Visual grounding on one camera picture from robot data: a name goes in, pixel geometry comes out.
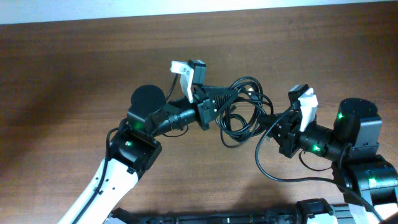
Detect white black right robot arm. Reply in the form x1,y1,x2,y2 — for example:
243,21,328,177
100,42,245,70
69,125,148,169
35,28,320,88
255,98,397,223

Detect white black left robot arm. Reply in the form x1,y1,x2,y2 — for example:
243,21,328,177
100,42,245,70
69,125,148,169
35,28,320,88
60,85,238,223

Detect black USB cable bundle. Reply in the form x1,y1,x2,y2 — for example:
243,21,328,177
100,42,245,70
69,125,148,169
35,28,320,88
214,76,274,149

